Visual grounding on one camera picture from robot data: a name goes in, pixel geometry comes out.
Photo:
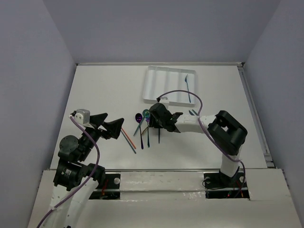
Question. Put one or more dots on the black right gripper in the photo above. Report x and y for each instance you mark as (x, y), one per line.
(153, 122)

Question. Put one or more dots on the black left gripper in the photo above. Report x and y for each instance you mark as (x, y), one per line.
(99, 129)

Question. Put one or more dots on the matte teal spoon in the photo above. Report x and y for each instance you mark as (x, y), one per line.
(143, 114)

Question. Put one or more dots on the shiny purple spoon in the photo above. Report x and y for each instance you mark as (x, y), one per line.
(140, 128)

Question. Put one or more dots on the orange chopstick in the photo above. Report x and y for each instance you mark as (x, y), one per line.
(127, 136)

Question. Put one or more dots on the shiny blue fork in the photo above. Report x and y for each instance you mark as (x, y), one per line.
(186, 81)

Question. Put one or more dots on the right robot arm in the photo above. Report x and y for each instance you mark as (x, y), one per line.
(222, 129)

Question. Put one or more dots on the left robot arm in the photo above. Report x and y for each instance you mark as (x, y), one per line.
(74, 182)

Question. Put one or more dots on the white cutlery tray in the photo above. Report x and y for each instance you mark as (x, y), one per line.
(159, 80)

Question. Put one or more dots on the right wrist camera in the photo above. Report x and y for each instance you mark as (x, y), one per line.
(163, 100)

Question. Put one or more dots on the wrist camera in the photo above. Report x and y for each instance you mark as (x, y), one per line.
(163, 100)
(82, 116)

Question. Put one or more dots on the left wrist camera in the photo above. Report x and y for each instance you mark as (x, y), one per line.
(82, 116)

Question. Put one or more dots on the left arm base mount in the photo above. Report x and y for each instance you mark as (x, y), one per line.
(109, 189)

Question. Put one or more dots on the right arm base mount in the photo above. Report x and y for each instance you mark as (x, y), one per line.
(218, 188)

